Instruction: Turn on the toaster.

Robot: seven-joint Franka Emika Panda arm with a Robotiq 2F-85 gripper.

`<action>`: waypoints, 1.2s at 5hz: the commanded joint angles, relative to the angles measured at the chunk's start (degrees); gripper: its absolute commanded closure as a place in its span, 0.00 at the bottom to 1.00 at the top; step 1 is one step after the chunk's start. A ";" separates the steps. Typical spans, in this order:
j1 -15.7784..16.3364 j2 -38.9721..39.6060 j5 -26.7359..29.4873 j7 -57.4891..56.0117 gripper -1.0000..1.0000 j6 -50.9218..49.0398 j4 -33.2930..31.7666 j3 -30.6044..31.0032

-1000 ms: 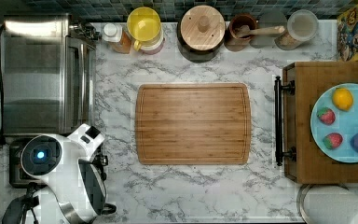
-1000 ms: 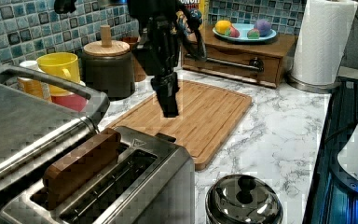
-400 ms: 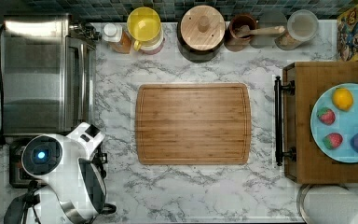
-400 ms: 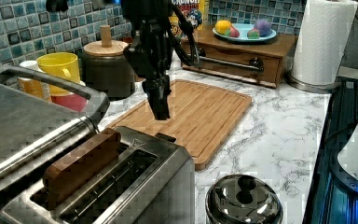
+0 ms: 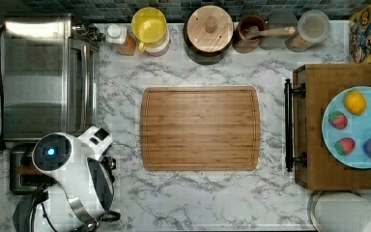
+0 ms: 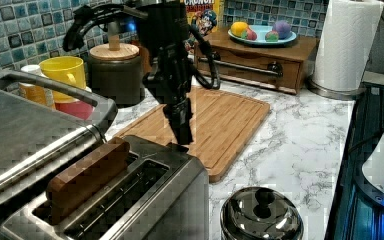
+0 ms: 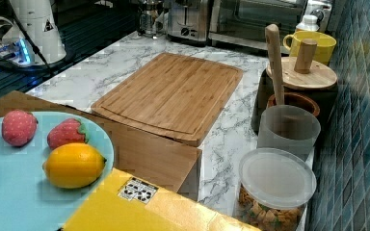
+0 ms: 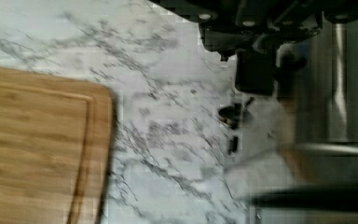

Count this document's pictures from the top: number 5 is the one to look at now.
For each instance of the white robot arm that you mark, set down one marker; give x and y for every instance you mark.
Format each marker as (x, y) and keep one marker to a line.
(83, 192)

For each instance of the stainless toaster oven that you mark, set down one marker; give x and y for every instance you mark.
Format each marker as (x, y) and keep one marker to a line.
(50, 75)

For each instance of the silver toaster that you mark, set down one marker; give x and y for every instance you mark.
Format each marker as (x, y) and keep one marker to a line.
(24, 176)

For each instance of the bamboo cutting board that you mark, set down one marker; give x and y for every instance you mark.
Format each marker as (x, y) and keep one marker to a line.
(200, 128)

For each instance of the black pot with wooden lid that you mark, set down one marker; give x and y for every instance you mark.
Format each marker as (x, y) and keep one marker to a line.
(208, 34)

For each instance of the brown ceramic utensil cup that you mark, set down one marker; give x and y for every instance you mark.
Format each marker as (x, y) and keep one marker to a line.
(244, 38)

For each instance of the yellow mug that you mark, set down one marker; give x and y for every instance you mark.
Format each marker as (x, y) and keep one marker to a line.
(149, 26)

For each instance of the wooden spoon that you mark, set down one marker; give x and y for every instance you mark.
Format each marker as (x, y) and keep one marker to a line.
(270, 31)

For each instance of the white capped bottle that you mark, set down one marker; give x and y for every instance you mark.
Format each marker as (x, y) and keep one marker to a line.
(121, 39)

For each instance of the wooden drawer box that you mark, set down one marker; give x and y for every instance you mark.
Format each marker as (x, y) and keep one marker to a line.
(315, 85)

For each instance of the red toy strawberry with leaf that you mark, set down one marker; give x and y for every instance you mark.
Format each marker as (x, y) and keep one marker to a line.
(338, 120)

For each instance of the clear jar with snacks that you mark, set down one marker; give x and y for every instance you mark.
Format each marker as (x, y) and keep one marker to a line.
(313, 27)

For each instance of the pink toy strawberry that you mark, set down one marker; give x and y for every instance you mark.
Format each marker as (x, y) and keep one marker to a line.
(345, 145)

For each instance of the yellow toy lemon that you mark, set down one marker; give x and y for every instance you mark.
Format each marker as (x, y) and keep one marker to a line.
(355, 102)

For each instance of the light blue plate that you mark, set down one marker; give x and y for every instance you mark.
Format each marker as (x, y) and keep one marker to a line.
(358, 128)

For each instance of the black drawer handle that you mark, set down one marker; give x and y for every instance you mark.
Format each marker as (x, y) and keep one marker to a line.
(289, 91)

